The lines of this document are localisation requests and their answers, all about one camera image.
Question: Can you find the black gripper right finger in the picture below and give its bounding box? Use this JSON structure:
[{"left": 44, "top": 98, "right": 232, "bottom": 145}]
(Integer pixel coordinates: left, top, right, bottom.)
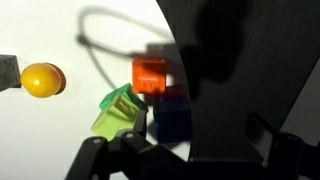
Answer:
[{"left": 245, "top": 112, "right": 320, "bottom": 180}]

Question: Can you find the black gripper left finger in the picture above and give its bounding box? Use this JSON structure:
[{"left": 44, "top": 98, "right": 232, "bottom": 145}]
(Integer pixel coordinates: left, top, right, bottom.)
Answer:
[{"left": 64, "top": 109, "right": 191, "bottom": 180}]

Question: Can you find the orange block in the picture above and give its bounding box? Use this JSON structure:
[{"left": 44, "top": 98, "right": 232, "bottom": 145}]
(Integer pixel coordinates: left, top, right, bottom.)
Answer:
[{"left": 131, "top": 56, "right": 168, "bottom": 96}]

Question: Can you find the lime green block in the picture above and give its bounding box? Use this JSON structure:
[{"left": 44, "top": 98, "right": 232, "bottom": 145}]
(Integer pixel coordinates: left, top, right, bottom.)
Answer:
[{"left": 90, "top": 93, "right": 141, "bottom": 142}]

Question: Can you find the dark green block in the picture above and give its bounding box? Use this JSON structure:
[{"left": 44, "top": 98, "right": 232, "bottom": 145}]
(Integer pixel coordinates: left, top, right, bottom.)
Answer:
[{"left": 99, "top": 82, "right": 148, "bottom": 112}]

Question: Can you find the blue block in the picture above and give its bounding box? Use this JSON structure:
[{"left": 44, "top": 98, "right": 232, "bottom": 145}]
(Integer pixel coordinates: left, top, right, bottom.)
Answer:
[{"left": 152, "top": 95, "right": 194, "bottom": 145}]

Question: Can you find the yellow ball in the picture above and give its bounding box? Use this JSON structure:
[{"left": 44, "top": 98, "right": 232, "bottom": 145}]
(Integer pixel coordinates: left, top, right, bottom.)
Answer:
[{"left": 20, "top": 62, "right": 63, "bottom": 99}]

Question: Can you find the gray cube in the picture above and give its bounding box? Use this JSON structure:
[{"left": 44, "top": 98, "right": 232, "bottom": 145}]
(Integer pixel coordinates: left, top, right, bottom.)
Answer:
[{"left": 0, "top": 54, "right": 22, "bottom": 94}]

